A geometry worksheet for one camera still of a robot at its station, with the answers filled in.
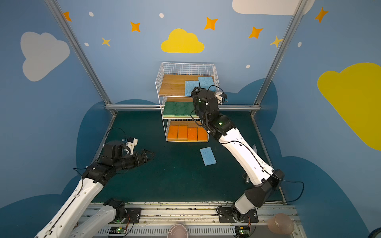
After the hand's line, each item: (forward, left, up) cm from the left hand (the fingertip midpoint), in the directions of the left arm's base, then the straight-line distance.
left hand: (151, 155), depth 75 cm
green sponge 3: (+30, -19, +7) cm, 36 cm away
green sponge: (+26, -7, +6) cm, 28 cm away
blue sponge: (+10, -31, -19) cm, 38 cm away
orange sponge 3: (+27, -21, -18) cm, 38 cm away
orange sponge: (+27, -7, -18) cm, 33 cm away
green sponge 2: (+28, -13, +6) cm, 32 cm away
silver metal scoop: (-6, -53, -17) cm, 56 cm away
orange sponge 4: (+25, -28, -17) cm, 42 cm away
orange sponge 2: (+27, -13, -18) cm, 35 cm away
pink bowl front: (-30, -15, -19) cm, 39 cm away
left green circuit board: (-31, +15, -20) cm, 40 cm away
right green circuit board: (-30, -47, -20) cm, 59 cm away
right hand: (+20, -23, +25) cm, 39 cm away
